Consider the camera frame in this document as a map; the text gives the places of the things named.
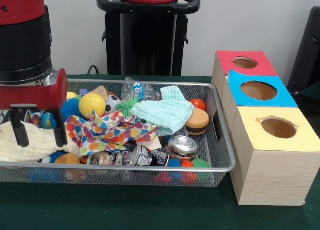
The shallow clear mesh bin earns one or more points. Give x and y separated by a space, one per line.
215 155

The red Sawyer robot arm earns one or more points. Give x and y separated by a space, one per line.
22 45

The toy hamburger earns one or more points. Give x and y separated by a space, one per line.
198 122

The red ball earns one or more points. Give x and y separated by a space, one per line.
199 104

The crushed silver can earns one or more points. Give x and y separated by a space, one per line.
183 145

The black stand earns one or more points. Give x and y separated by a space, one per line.
307 55

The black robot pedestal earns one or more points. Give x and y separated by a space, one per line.
147 40

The dark green table cloth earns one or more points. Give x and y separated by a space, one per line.
125 210

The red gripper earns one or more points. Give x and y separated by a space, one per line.
35 97

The cream yellow cloth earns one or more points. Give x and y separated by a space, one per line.
40 142

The colourful polka dot cloth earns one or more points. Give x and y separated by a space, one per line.
107 132

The blue spiky ball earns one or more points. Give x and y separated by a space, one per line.
72 109

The large yellow ball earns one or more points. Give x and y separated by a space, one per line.
92 105

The mint green cloth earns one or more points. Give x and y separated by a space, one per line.
167 112

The wooden box with three holes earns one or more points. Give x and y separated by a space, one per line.
270 170

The crushed clear plastic bottle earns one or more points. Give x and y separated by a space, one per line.
137 90

